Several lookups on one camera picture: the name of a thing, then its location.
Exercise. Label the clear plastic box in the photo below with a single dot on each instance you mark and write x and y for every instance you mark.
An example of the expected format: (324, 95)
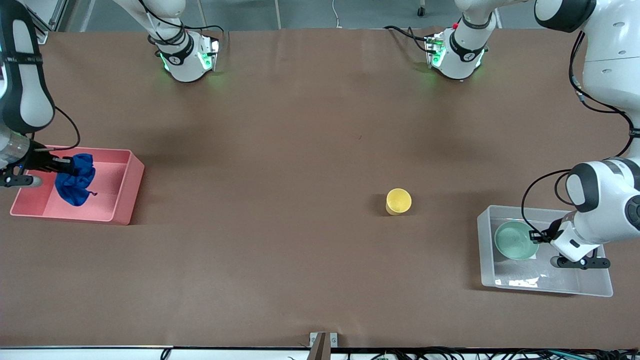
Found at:
(550, 280)

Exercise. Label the aluminium frame profile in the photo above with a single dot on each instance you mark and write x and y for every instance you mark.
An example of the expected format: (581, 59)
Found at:
(50, 20)

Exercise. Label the metal table bracket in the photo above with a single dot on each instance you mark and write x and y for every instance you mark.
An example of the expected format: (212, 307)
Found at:
(322, 345)

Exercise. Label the pink plastic box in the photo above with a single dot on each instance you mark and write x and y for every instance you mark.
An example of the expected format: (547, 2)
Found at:
(115, 190)

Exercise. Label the brown paper table cover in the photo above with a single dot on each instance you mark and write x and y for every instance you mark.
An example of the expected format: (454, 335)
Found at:
(300, 150)

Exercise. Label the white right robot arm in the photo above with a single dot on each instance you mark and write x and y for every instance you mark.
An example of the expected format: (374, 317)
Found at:
(30, 100)

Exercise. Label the blue cloth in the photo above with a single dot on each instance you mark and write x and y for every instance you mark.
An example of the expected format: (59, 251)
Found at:
(75, 190)

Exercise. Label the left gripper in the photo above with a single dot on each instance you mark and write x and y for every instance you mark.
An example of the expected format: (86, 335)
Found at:
(551, 233)

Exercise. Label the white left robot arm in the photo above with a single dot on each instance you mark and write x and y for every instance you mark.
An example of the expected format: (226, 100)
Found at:
(610, 65)

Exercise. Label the green plastic bowl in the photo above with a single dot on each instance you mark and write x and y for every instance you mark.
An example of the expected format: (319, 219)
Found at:
(515, 240)

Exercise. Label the black caster wheel leg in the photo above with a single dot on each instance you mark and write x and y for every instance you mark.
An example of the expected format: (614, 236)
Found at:
(421, 10)

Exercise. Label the yellow plastic cup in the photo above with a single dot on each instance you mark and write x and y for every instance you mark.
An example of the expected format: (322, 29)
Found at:
(398, 201)

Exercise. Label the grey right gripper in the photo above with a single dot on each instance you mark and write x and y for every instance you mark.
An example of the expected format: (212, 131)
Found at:
(41, 161)

